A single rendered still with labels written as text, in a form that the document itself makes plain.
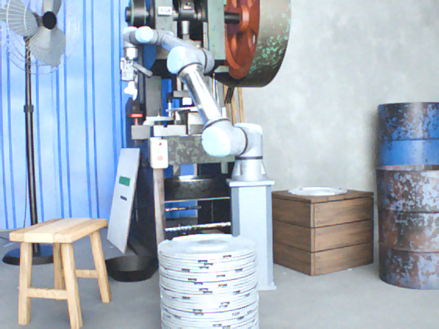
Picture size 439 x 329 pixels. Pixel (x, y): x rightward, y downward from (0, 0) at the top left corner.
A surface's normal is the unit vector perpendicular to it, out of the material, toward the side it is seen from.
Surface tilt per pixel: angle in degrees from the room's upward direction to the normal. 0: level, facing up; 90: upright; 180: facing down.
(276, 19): 103
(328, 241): 90
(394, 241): 92
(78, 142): 90
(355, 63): 90
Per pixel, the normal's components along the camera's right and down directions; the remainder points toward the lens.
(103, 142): 0.33, 0.04
